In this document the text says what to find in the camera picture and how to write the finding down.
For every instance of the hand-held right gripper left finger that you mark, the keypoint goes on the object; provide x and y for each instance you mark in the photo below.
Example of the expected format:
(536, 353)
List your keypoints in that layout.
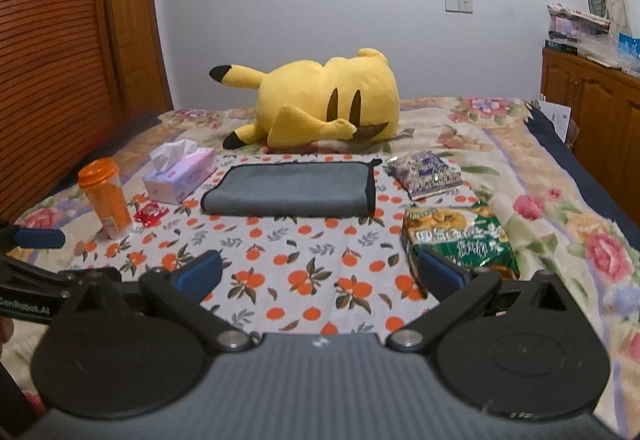
(200, 274)

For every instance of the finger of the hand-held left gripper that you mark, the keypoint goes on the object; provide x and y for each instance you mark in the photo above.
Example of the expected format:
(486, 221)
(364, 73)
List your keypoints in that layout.
(39, 238)
(75, 276)

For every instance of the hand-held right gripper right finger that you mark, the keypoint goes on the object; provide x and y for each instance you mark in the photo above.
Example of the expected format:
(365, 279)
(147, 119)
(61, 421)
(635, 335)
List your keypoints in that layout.
(441, 274)

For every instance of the grey towel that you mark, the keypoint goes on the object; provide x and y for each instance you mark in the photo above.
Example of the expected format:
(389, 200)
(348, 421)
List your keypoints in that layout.
(290, 190)

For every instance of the green snack packet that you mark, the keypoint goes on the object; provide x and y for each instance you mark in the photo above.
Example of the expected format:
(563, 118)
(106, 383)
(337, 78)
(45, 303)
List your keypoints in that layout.
(450, 230)

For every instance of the orange plastic bottle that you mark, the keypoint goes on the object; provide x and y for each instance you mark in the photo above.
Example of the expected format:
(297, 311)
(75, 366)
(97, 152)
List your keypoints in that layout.
(106, 200)

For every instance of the red candy wrapper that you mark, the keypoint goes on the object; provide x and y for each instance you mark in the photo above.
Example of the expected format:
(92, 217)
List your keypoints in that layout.
(150, 214)

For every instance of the pink tissue box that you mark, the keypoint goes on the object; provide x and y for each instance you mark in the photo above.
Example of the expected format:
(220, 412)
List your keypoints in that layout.
(180, 177)

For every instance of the purple snack packet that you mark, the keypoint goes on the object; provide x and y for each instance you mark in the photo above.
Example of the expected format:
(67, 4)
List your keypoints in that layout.
(425, 175)

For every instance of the orange fruit print cloth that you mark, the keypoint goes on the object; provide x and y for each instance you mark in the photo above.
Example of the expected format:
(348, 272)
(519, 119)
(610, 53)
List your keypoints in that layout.
(310, 245)

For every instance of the floral blanket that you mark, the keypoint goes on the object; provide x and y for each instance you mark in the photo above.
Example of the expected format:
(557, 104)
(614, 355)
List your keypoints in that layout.
(550, 205)

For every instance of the wooden louvred panel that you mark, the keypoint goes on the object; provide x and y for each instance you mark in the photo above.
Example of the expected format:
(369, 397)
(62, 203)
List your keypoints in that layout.
(50, 70)

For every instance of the dark blue bed sheet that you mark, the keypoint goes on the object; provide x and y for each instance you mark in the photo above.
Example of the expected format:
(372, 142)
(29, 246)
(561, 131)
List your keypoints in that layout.
(592, 180)

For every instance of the white carton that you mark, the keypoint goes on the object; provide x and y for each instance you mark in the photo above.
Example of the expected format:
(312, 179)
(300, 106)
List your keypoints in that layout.
(556, 117)

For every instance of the yellow plush toy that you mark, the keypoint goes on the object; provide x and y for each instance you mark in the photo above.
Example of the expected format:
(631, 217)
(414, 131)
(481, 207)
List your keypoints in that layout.
(310, 95)

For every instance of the wooden cabinet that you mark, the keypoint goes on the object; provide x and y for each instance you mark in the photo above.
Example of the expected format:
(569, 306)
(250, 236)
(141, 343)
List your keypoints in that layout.
(600, 105)

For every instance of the wooden door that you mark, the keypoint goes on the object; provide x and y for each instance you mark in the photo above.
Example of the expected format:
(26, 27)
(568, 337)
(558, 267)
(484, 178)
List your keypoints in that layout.
(132, 20)

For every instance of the pile of bags and books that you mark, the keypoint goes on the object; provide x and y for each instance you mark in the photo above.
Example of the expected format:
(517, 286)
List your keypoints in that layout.
(575, 27)

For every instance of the blue box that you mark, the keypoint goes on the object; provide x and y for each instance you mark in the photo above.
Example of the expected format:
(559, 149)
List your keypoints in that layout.
(629, 45)

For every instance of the small fan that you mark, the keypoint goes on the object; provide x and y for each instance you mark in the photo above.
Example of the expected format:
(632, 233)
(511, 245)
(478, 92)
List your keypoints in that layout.
(596, 1)

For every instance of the white wall switch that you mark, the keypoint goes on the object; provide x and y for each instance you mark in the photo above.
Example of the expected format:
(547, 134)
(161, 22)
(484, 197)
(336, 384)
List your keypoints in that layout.
(458, 5)

